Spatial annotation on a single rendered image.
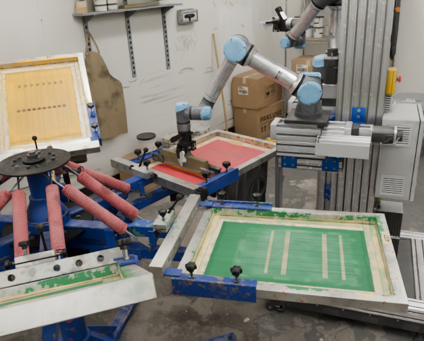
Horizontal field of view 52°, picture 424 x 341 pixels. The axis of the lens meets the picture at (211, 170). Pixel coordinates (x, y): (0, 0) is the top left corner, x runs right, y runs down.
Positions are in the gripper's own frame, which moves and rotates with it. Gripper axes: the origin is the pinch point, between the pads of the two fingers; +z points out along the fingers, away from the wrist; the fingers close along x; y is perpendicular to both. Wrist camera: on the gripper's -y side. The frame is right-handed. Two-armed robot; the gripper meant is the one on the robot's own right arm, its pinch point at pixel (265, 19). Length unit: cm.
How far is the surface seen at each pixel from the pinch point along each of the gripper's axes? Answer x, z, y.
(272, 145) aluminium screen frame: -58, -46, 62
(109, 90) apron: -42, 171, 61
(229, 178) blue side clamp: -109, -58, 56
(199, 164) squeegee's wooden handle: -115, -42, 49
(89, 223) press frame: -187, -51, 40
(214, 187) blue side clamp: -121, -59, 55
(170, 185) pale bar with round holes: -140, -47, 47
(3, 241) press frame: -219, -36, 36
